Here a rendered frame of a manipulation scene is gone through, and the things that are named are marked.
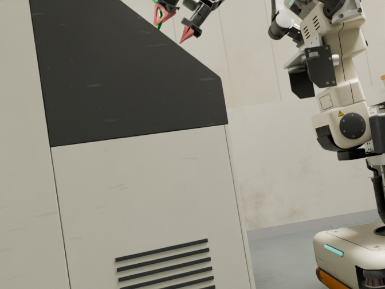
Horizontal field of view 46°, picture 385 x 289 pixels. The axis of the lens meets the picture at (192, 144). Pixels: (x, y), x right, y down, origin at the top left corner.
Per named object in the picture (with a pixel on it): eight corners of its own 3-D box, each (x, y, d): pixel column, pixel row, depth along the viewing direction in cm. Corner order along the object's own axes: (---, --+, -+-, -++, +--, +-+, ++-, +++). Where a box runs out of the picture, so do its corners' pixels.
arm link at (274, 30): (298, 22, 204) (293, 28, 209) (278, 11, 204) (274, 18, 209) (291, 36, 201) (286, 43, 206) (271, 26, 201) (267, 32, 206)
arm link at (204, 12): (213, 7, 197) (212, 11, 203) (200, -3, 198) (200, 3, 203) (204, 19, 197) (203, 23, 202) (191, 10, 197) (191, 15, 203)
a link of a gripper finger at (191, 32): (170, 39, 202) (183, 22, 203) (183, 48, 202) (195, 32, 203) (171, 34, 195) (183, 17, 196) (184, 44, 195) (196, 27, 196)
